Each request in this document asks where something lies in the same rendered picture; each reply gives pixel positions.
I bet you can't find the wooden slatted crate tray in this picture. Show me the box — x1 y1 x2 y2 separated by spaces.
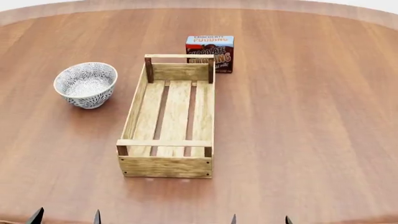
116 54 216 179

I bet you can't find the patterned white blue bowl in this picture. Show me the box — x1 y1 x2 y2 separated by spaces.
53 62 119 110

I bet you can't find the chocolate pudding box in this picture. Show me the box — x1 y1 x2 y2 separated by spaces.
185 35 235 74

